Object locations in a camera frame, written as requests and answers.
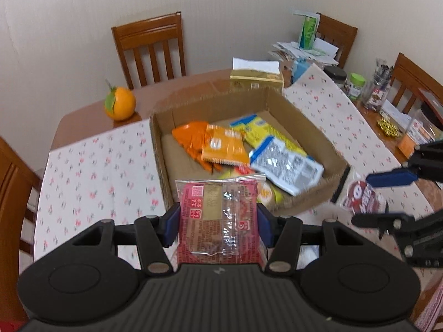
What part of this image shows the wooden chair back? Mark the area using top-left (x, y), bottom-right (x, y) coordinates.
top-left (111, 12), bottom-right (187, 90)

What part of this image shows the glass jar with pens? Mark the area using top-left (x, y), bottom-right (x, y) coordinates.
top-left (362, 58), bottom-right (395, 112)

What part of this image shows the green and white carton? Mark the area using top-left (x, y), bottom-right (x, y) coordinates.
top-left (293, 10), bottom-right (321, 50)

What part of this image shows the cardboard box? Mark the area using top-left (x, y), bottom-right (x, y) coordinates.
top-left (150, 88), bottom-right (351, 212)

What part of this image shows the white envelope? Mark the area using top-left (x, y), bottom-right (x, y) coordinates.
top-left (380, 101), bottom-right (412, 130)

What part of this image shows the red round snack packet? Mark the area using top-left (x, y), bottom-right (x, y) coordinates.
top-left (330, 168), bottom-right (390, 216)

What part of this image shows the black lid jar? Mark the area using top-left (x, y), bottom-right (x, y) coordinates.
top-left (323, 66), bottom-right (347, 91)

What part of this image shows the orange and white packet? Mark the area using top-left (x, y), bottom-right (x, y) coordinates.
top-left (398, 119), bottom-right (435, 158)

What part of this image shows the green lid jar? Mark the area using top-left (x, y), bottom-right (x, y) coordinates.
top-left (347, 72), bottom-right (366, 102)

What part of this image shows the orange fruit with leaf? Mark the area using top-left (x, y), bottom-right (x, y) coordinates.
top-left (104, 79), bottom-right (136, 121)

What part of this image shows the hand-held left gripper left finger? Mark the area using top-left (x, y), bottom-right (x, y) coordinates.
top-left (71, 203), bottom-right (182, 277)

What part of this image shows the small blue box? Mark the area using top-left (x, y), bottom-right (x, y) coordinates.
top-left (292, 59), bottom-right (312, 84)

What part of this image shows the orange snack packet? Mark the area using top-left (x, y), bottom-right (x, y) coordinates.
top-left (201, 124), bottom-right (250, 167)
top-left (172, 121), bottom-right (222, 173)

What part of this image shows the blue and white snack packet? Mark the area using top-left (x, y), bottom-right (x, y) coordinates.
top-left (249, 136), bottom-right (325, 196)

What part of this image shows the gold tissue box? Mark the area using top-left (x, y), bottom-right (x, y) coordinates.
top-left (230, 58), bottom-right (285, 92)

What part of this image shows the floral tablecloth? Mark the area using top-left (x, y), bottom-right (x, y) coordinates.
top-left (33, 63), bottom-right (443, 332)

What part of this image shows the yellow bread snack packet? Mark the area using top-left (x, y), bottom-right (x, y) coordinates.
top-left (221, 166), bottom-right (286, 212)

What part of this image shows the pile of papers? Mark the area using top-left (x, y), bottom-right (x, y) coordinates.
top-left (268, 38), bottom-right (340, 68)

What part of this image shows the crumpled orange snack packet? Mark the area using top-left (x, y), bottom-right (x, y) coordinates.
top-left (172, 121), bottom-right (222, 173)

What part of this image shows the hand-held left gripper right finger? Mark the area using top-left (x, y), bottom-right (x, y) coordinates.
top-left (256, 203), bottom-right (372, 274)

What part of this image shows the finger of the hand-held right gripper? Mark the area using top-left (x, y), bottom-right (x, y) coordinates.
top-left (366, 141), bottom-right (443, 188)
top-left (351, 209), bottom-right (443, 239)

